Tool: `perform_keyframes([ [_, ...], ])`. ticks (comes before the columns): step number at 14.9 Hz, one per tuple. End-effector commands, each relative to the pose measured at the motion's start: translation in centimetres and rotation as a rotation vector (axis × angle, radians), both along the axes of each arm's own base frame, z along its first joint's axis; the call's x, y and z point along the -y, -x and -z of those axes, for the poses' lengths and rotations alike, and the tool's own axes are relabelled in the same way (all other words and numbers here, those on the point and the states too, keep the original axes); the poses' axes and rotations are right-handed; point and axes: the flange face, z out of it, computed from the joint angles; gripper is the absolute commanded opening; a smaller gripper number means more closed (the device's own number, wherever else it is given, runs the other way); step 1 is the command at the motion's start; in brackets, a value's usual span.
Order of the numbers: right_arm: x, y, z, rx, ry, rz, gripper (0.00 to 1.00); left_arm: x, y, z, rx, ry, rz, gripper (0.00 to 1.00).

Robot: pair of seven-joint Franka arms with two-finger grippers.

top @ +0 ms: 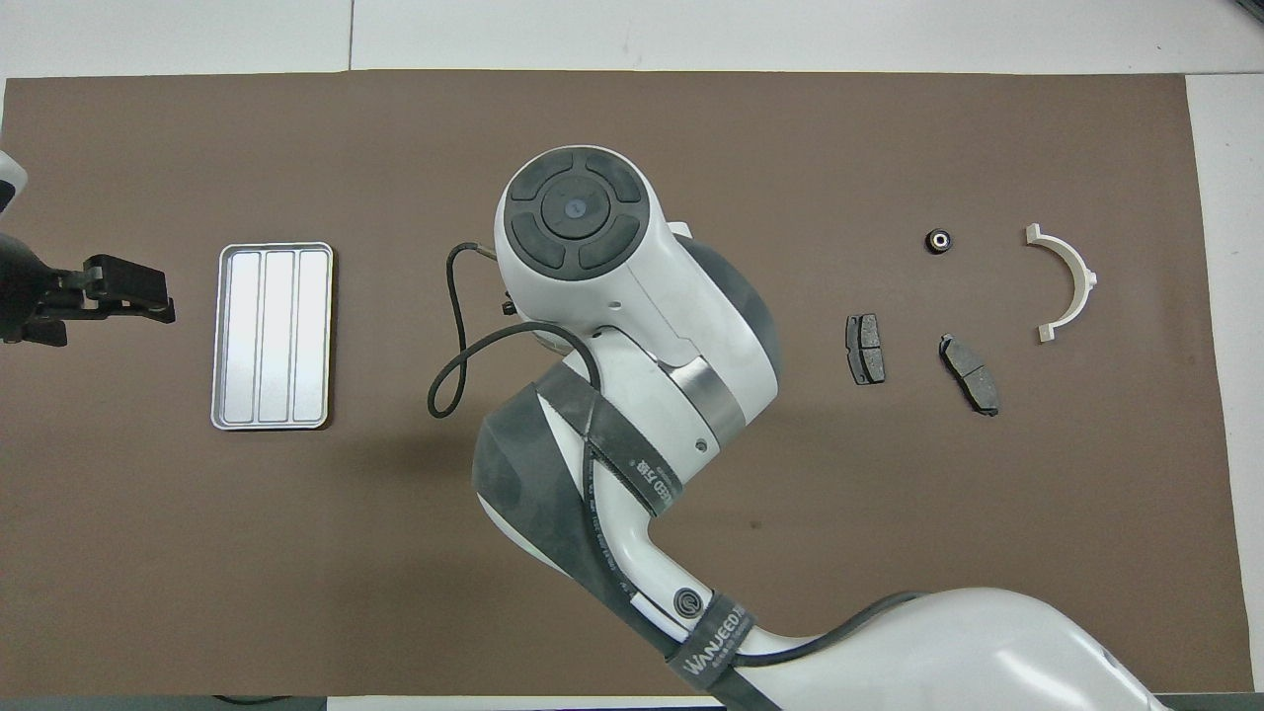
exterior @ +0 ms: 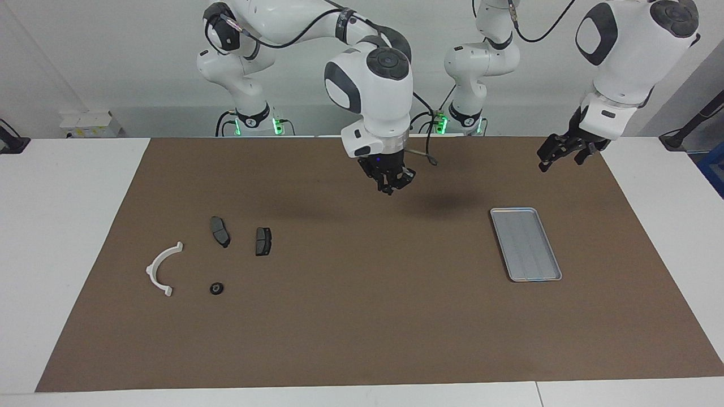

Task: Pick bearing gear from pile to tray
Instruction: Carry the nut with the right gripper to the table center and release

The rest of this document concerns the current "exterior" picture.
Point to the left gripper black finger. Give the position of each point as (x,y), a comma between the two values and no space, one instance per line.
(551,152)
(582,155)

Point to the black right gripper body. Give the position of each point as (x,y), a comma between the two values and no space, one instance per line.
(384,163)

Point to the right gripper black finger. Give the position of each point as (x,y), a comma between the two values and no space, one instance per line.
(406,176)
(383,183)

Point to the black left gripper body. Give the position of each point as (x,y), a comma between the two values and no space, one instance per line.
(588,141)

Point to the black bearing gear white centre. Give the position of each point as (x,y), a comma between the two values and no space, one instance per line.
(216,289)

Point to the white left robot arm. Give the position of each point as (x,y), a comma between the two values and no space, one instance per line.
(628,62)

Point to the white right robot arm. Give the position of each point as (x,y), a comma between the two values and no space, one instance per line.
(373,96)

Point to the silver metal tray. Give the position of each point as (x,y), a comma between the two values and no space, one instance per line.
(526,246)

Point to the blue crate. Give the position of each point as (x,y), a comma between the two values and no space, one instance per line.
(714,172)

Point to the short rectangular grey brake pad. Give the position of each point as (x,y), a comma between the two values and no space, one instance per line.
(263,242)

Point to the brown table mat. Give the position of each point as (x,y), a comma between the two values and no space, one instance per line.
(362,316)

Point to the long curved grey brake pad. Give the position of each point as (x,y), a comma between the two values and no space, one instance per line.
(219,230)

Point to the white box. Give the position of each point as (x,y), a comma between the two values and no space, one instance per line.
(90,124)

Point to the black table clamp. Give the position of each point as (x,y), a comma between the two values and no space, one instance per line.
(12,144)

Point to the white curved plastic bracket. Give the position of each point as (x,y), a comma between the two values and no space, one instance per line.
(150,271)

